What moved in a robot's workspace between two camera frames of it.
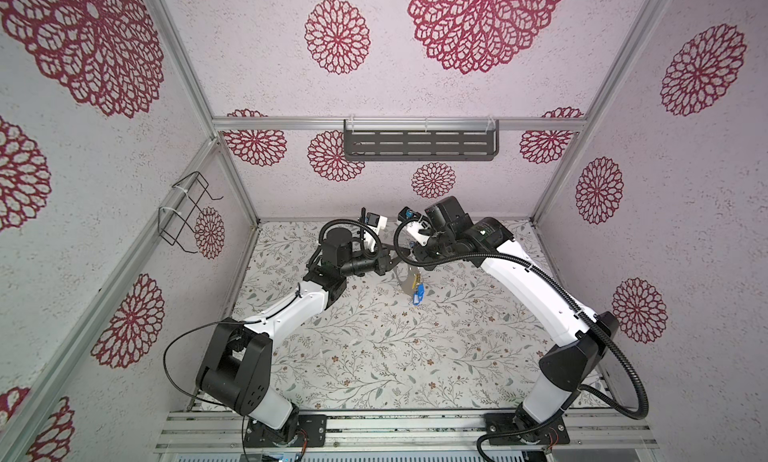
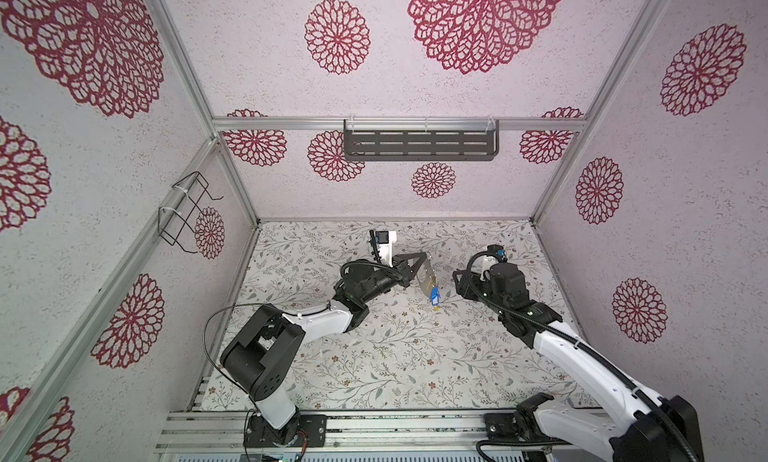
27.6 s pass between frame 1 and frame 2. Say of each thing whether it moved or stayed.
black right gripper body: moved
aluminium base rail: stayed
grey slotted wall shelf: stayed
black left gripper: moved
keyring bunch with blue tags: moved
